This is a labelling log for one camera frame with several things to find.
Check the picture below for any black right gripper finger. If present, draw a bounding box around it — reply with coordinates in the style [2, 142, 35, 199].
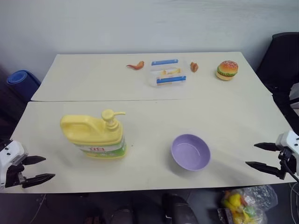
[254, 142, 281, 152]
[245, 161, 285, 180]

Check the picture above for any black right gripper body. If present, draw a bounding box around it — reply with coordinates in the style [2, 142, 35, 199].
[278, 147, 296, 175]

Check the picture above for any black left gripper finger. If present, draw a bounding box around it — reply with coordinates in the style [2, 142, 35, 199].
[22, 173, 56, 189]
[23, 155, 47, 166]

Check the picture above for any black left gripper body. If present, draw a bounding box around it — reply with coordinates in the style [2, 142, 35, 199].
[4, 164, 26, 189]

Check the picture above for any yellow pump detergent bottle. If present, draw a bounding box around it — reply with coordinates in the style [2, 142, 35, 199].
[59, 109, 128, 160]

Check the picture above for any purple bowl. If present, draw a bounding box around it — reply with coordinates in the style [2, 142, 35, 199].
[171, 133, 211, 172]

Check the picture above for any plastic bag of toy food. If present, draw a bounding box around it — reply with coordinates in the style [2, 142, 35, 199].
[217, 185, 278, 224]

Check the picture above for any black office chair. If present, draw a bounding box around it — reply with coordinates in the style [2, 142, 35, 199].
[256, 32, 299, 138]

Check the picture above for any blue rolled foam mat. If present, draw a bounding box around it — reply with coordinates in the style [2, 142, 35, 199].
[6, 70, 42, 101]

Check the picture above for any toy hamburger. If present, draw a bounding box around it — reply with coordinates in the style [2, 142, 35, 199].
[215, 60, 239, 82]

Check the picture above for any yellow toy food piece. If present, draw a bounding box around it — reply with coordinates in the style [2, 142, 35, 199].
[160, 67, 182, 76]

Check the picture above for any clear box with blue latches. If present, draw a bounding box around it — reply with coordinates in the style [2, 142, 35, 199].
[146, 58, 189, 88]

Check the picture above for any orange toy chicken wing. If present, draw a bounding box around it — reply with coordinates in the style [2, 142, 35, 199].
[126, 61, 145, 71]

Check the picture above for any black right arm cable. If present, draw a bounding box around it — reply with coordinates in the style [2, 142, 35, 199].
[281, 154, 299, 183]

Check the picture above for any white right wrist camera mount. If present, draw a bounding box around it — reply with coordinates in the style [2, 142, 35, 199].
[275, 130, 299, 176]

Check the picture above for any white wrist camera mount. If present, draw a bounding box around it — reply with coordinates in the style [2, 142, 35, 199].
[275, 130, 299, 176]
[0, 139, 29, 185]

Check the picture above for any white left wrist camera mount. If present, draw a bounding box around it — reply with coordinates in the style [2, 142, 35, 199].
[0, 139, 29, 185]

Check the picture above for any white cable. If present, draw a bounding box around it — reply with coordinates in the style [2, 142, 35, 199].
[288, 182, 299, 224]

